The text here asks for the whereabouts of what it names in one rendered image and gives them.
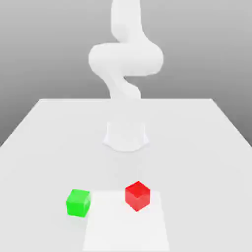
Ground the small green cube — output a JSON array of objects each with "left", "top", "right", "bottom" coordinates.
[{"left": 65, "top": 189, "right": 92, "bottom": 218}]

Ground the small red cube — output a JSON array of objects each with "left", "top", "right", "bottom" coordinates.
[{"left": 125, "top": 181, "right": 151, "bottom": 213}]

